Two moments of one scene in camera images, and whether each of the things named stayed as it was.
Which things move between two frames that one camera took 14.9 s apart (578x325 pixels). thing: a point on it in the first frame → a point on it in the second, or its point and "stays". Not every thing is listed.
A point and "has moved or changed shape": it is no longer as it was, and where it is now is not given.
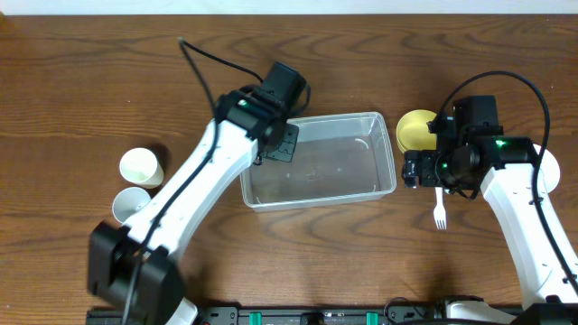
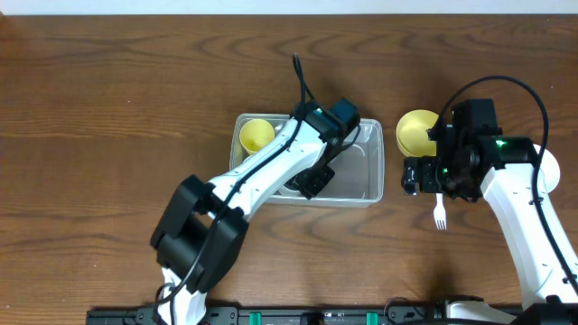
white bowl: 549,169 stays
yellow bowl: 413,132 stays
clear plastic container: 337,159 has moved or changed shape
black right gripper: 411,169 stays
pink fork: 440,210 stays
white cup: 140,166 → 285,191
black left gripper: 286,155 → 311,191
